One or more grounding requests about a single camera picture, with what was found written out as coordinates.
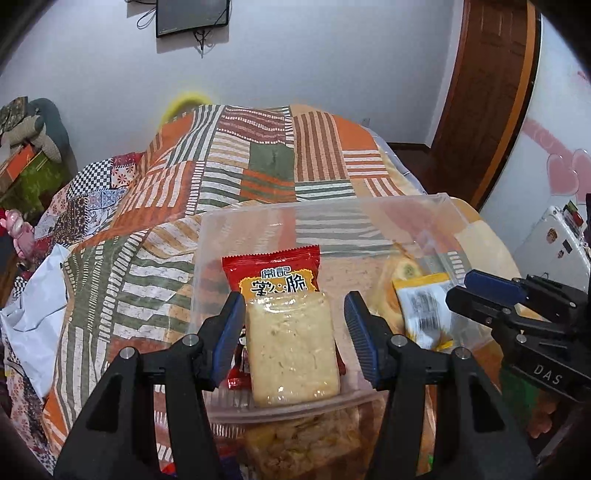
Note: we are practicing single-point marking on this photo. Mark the pastry packet with green print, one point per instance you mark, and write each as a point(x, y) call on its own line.
point(406, 267)

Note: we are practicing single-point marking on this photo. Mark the yellow foam arch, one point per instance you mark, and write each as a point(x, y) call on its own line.
point(184, 99)

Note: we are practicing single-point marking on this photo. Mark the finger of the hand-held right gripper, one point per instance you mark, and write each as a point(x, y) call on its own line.
point(475, 307)
point(494, 286)

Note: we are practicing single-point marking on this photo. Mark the small wall monitor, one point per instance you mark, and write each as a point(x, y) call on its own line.
point(191, 16)

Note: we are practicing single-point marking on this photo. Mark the orange cardboard box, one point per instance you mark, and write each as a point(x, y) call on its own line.
point(18, 164)

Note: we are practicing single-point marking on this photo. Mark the floral checked quilt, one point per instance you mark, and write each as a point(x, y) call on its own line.
point(92, 203)

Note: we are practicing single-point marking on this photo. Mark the grey plush toy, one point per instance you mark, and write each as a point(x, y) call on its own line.
point(44, 120)

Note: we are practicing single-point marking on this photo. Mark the red biscuit snack packet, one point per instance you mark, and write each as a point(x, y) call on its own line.
point(291, 350)

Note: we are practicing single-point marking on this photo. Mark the white cloth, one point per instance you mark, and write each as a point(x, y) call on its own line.
point(32, 314)

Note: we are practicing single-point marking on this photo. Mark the wooden door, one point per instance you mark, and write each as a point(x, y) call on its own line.
point(485, 92)

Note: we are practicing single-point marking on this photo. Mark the yellow crispy snack packet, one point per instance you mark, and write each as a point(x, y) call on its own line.
point(300, 443)

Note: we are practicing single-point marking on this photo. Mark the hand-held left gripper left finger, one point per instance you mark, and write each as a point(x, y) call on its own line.
point(229, 332)

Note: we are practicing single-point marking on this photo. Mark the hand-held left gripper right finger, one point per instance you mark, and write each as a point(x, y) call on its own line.
point(358, 332)

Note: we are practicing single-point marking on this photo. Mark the white appliance with stickers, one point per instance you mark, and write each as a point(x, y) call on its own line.
point(545, 240)

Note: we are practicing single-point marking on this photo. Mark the pink plush toy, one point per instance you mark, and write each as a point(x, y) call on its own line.
point(16, 230)

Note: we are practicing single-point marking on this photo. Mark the orange crisps packet green label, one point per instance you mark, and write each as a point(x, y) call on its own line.
point(521, 397)

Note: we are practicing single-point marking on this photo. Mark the striped patchwork blanket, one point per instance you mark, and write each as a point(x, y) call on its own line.
point(277, 147)

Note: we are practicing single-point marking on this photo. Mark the yellow white snack packet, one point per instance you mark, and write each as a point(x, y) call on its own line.
point(422, 314)

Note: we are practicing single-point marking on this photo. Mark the green cardboard box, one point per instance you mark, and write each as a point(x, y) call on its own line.
point(41, 184)

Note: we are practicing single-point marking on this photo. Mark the clear plastic container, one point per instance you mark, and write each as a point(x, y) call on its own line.
point(258, 221)

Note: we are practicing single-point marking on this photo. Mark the dark patterned cloth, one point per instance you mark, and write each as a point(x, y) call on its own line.
point(11, 113)

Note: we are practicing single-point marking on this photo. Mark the pink wall decal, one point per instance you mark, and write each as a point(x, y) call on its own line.
point(561, 170)

